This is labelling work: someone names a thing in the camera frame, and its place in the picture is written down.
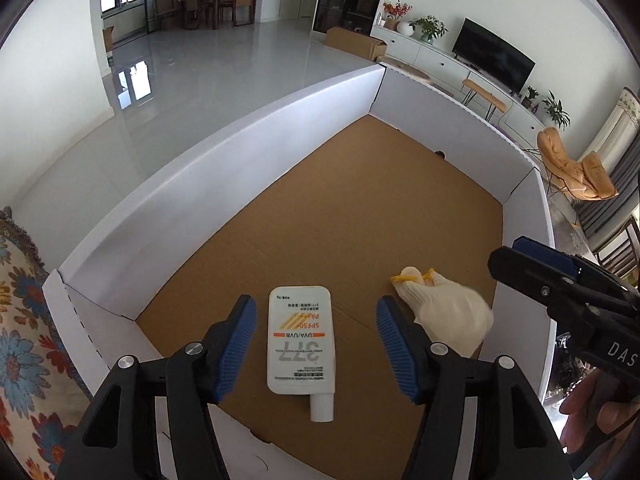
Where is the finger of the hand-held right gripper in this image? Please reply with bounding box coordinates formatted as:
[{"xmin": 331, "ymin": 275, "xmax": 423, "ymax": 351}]
[
  {"xmin": 487, "ymin": 246, "xmax": 601, "ymax": 321},
  {"xmin": 511, "ymin": 236, "xmax": 621, "ymax": 296}
]

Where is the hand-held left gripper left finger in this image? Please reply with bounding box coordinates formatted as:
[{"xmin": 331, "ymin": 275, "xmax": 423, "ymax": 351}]
[{"xmin": 60, "ymin": 294, "xmax": 258, "ymax": 480}]

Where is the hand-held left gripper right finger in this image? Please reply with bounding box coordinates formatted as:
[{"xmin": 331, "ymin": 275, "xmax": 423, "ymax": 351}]
[{"xmin": 376, "ymin": 295, "xmax": 573, "ymax": 480}]

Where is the white cotton glove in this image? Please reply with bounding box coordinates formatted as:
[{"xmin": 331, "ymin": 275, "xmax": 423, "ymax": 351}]
[{"xmin": 390, "ymin": 266, "xmax": 495, "ymax": 357}]

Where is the white sunscreen tube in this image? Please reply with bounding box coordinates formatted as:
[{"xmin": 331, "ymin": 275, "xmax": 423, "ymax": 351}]
[{"xmin": 266, "ymin": 285, "xmax": 336, "ymax": 422}]

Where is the white cardboard box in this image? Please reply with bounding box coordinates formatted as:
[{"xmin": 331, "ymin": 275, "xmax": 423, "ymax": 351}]
[{"xmin": 42, "ymin": 62, "xmax": 557, "ymax": 480}]

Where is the person's right hand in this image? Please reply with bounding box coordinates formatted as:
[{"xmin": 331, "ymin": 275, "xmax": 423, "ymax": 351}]
[{"xmin": 559, "ymin": 371, "xmax": 640, "ymax": 457}]

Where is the dark wooden chair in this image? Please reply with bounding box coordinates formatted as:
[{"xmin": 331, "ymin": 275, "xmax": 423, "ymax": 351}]
[{"xmin": 595, "ymin": 220, "xmax": 640, "ymax": 283}]

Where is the orange lounge chair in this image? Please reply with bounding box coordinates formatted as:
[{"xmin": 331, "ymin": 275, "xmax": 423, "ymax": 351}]
[{"xmin": 536, "ymin": 127, "xmax": 620, "ymax": 226}]

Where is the grey curtain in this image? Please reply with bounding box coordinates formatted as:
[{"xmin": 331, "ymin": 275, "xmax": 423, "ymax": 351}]
[{"xmin": 580, "ymin": 145, "xmax": 640, "ymax": 248}]

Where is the large leafy potted plant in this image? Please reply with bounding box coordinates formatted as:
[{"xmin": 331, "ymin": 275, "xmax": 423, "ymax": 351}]
[{"xmin": 542, "ymin": 91, "xmax": 571, "ymax": 131}]

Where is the white patterned curtain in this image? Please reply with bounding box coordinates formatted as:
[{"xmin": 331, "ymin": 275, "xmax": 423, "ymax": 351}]
[{"xmin": 580, "ymin": 87, "xmax": 640, "ymax": 171}]

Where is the wooden bench with metal legs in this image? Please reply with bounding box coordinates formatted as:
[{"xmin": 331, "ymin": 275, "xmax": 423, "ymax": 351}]
[{"xmin": 461, "ymin": 78, "xmax": 508, "ymax": 122}]

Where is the floral printed blanket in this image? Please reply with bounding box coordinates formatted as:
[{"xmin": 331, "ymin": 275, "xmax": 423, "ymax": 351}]
[{"xmin": 0, "ymin": 207, "xmax": 96, "ymax": 480}]

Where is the black television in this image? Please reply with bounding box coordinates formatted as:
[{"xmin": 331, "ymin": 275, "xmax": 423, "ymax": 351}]
[{"xmin": 451, "ymin": 17, "xmax": 537, "ymax": 94}]

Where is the round beige floor cushion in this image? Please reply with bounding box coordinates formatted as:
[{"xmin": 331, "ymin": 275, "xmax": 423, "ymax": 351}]
[{"xmin": 387, "ymin": 57, "xmax": 432, "ymax": 84}]

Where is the white television cabinet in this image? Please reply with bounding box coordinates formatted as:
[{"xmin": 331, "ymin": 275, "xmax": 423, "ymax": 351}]
[{"xmin": 372, "ymin": 25, "xmax": 548, "ymax": 136}]

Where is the green potted plant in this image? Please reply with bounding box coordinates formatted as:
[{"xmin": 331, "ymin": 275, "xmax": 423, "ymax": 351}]
[{"xmin": 409, "ymin": 16, "xmax": 449, "ymax": 44}]

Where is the red flower arrangement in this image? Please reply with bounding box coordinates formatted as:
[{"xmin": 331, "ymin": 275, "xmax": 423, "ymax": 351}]
[{"xmin": 382, "ymin": 0, "xmax": 413, "ymax": 31}]

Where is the brown cardboard box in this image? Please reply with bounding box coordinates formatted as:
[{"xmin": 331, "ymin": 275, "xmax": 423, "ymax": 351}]
[{"xmin": 325, "ymin": 26, "xmax": 388, "ymax": 62}]

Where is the wooden dining chair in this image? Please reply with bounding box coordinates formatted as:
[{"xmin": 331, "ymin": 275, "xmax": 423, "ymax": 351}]
[{"xmin": 231, "ymin": 0, "xmax": 257, "ymax": 27}]

